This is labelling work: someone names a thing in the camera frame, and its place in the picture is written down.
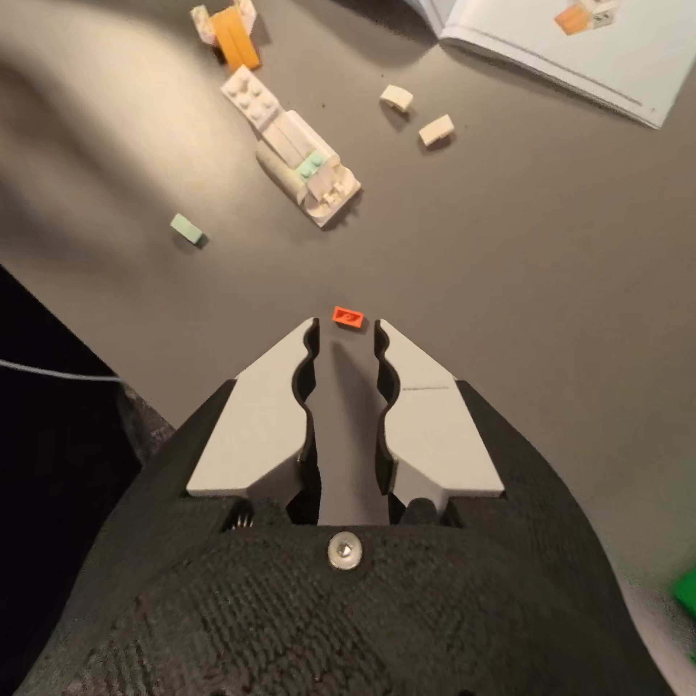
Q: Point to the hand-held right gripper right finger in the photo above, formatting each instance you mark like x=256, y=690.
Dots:
x=435, y=429

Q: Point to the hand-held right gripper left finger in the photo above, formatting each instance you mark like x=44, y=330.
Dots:
x=255, y=424

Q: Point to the red lego plate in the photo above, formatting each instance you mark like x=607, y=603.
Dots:
x=348, y=317

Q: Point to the orange and white lego assembly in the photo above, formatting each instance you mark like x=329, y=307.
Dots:
x=234, y=38

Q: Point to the mint green lego brick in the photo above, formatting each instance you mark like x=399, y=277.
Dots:
x=187, y=229

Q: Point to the cream curved lego brick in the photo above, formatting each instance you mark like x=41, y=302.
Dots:
x=396, y=99
x=436, y=130

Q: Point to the empty green plastic bin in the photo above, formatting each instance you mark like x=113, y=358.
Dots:
x=686, y=595

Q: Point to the open instruction booklet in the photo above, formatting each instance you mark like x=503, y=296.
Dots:
x=544, y=54

